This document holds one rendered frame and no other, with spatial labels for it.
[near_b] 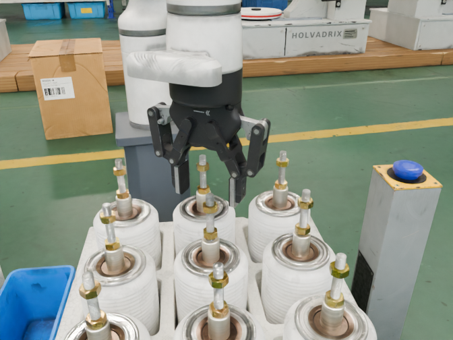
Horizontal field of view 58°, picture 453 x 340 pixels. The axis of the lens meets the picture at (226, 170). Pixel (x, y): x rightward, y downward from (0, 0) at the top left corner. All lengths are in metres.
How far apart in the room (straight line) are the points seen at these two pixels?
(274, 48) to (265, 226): 1.87
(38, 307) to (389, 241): 0.61
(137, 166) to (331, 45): 1.91
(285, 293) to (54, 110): 1.22
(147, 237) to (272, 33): 1.91
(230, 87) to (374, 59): 2.25
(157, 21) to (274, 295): 0.48
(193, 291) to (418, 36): 2.51
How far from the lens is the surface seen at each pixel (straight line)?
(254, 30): 2.37
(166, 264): 0.65
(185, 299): 0.54
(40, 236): 1.09
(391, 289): 0.72
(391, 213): 0.62
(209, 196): 0.48
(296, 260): 0.54
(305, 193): 0.50
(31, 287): 0.82
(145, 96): 0.78
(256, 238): 0.65
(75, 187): 1.27
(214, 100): 0.40
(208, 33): 0.38
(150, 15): 0.76
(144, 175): 0.82
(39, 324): 0.86
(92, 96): 1.57
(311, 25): 2.49
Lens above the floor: 0.59
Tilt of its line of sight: 27 degrees down
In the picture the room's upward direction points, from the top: straight up
